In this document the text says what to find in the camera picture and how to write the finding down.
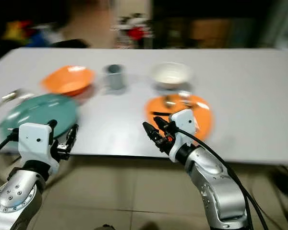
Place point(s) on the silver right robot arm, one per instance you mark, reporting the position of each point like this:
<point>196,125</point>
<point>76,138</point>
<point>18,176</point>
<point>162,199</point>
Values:
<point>218,184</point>

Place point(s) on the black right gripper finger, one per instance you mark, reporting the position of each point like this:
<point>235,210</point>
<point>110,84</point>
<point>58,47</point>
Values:
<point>151,132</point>
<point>163,122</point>

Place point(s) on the teal plate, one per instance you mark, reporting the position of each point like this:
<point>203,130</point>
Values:
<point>38,110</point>

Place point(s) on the long metal spoon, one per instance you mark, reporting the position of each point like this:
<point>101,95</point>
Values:
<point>7,97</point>

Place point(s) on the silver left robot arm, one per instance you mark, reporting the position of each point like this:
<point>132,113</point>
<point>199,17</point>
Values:
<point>14,196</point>

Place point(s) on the white bowl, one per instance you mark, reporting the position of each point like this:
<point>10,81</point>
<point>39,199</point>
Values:
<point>171,74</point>

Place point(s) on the grey cup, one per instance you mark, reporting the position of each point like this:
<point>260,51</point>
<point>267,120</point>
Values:
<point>114,76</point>

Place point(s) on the brown cardboard box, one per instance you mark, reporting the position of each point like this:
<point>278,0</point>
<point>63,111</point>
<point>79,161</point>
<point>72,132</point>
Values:
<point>210,29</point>

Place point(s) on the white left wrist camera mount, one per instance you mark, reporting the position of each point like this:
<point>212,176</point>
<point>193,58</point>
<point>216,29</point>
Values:
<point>35,141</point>

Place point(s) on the short metal spoon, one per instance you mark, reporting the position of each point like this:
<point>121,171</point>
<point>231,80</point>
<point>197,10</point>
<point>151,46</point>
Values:
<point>170,100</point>

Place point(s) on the orange plate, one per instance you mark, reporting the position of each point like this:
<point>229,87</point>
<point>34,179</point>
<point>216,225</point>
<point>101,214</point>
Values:
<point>158,106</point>

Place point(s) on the red and white object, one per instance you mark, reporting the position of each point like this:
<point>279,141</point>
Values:
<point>136,32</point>

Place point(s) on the yellow and red toy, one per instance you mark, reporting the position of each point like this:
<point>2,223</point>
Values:
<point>18,31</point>

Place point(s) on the short metal fork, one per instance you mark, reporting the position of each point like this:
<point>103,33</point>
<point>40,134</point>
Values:
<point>185,95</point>

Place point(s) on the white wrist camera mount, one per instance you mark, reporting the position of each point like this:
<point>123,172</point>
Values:
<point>35,141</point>
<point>182,125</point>

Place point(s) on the orange bowl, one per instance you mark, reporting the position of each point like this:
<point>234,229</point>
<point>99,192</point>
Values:
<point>68,79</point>

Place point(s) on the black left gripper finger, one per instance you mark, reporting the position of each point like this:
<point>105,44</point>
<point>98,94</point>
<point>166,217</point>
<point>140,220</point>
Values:
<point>73,133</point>
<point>52,123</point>

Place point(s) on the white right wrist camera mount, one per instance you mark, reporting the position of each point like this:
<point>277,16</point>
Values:
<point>182,125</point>

